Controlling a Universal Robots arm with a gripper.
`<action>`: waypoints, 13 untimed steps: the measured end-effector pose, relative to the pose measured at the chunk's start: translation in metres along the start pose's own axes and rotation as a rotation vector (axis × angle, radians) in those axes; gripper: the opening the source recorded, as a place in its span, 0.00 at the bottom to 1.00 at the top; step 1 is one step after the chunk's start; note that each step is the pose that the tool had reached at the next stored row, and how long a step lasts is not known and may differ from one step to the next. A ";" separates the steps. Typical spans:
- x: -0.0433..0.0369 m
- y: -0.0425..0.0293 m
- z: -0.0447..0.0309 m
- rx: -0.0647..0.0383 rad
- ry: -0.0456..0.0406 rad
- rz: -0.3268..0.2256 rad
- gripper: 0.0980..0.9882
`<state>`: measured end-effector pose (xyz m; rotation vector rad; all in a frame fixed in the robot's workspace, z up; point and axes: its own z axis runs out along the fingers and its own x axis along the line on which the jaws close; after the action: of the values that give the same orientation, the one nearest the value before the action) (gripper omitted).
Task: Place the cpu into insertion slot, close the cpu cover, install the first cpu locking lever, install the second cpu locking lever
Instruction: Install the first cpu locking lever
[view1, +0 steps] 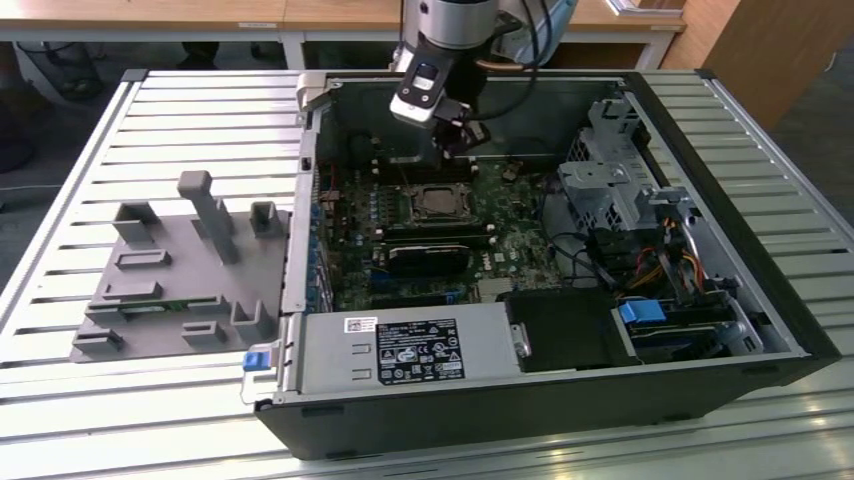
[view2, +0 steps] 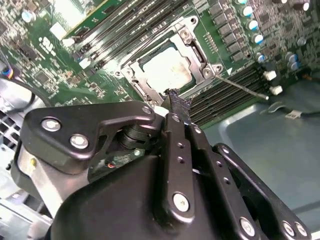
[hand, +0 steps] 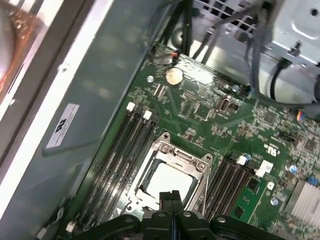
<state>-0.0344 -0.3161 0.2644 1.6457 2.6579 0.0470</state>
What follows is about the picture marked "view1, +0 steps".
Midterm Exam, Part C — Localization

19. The silver green CPU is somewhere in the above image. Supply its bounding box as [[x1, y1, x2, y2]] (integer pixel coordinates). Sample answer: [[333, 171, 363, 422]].
[[421, 189, 467, 212]]

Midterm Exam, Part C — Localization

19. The CPU socket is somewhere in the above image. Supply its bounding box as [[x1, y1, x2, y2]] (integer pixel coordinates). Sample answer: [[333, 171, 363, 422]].
[[404, 182, 480, 222]]

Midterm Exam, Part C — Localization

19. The silver drive cage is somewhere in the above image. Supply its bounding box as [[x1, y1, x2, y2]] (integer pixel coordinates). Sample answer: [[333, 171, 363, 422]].
[[556, 98, 675, 236]]

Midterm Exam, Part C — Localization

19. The green motherboard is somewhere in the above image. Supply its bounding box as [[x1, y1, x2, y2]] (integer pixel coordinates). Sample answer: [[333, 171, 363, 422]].
[[311, 158, 559, 312]]

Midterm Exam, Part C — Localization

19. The black graphics card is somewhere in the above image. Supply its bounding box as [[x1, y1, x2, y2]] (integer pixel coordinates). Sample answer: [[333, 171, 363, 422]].
[[384, 242, 472, 279]]

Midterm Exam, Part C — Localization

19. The silver chipset heatsink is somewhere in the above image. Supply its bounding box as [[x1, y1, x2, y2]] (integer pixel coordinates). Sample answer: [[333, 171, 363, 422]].
[[474, 277, 516, 302]]

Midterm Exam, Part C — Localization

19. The wooden cabinet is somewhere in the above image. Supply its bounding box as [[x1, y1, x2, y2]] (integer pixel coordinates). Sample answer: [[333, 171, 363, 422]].
[[658, 0, 854, 132]]

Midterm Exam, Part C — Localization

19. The hard disk in blue carrier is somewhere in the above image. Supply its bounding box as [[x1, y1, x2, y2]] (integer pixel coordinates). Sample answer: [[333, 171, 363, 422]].
[[616, 298, 730, 362]]

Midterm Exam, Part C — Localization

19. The silver power supply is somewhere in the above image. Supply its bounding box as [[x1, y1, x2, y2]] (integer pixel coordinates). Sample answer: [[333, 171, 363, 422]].
[[291, 301, 520, 397]]

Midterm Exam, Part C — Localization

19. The gray parts rack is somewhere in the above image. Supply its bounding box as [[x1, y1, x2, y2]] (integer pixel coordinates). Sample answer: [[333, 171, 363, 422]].
[[68, 169, 296, 365]]

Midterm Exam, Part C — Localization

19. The green RAM stick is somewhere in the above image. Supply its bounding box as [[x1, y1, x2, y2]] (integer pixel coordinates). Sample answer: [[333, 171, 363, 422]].
[[113, 298, 225, 319]]

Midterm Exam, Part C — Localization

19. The black office chair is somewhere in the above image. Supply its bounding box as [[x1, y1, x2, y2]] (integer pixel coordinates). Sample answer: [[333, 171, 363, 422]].
[[0, 42, 108, 174]]

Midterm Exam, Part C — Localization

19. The black PC case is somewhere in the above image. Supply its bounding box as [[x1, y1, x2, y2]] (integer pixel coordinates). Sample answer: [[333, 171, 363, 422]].
[[252, 68, 843, 462]]

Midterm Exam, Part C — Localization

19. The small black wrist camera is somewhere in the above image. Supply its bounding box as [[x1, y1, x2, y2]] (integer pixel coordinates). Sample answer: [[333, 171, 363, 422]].
[[431, 98, 472, 130]]

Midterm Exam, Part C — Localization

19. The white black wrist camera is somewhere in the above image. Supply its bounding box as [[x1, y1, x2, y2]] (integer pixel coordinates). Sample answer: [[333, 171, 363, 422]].
[[388, 58, 463, 132]]

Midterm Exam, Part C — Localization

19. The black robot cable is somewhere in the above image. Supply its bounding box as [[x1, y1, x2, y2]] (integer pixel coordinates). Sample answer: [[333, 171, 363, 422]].
[[463, 0, 555, 121]]

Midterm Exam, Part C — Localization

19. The wooden desk white frame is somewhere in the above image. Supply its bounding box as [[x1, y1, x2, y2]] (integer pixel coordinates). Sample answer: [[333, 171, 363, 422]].
[[285, 0, 688, 71], [0, 0, 305, 71]]

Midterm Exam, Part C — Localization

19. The colourful power wire bundle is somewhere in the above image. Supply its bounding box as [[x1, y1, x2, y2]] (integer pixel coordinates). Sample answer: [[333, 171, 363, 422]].
[[626, 214, 708, 302]]

